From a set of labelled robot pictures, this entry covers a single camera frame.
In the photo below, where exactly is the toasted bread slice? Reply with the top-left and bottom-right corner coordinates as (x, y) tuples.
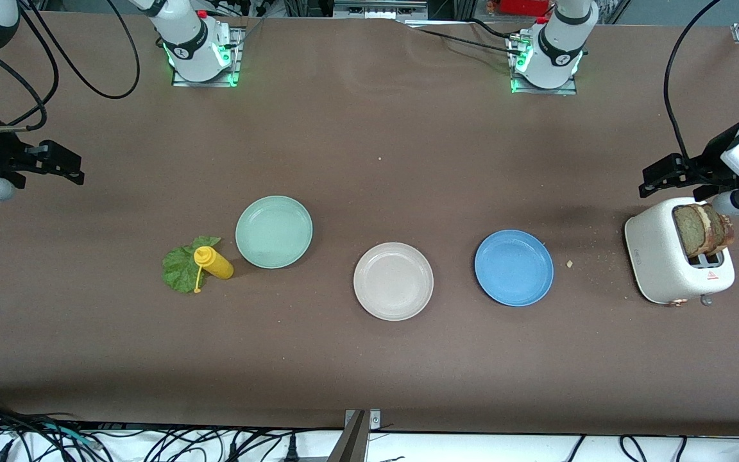
(703, 203), (735, 255)
(673, 203), (713, 259)

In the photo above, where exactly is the green lettuce leaf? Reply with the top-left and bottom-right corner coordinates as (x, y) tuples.
(162, 235), (223, 294)

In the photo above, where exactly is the yellow squeeze bottle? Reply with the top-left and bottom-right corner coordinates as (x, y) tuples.
(193, 246), (235, 294)

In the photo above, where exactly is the blue plate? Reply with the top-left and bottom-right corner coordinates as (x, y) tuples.
(474, 230), (554, 307)

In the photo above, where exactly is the mint green plate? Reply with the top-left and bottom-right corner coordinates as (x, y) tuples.
(235, 196), (314, 269)

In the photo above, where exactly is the beige plate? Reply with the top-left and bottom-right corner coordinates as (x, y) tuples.
(353, 242), (434, 321)

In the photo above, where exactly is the white two-slot toaster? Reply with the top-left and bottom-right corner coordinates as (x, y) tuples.
(624, 196), (736, 307)

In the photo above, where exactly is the red box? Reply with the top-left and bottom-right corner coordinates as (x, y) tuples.
(498, 0), (553, 17)

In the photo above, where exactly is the teal cable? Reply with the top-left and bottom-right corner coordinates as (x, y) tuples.
(39, 422), (98, 449)

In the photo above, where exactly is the grey metal rail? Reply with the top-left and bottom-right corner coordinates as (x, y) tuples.
(333, 0), (429, 20)

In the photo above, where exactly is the aluminium camera post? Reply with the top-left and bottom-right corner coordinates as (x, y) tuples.
(328, 409), (383, 462)

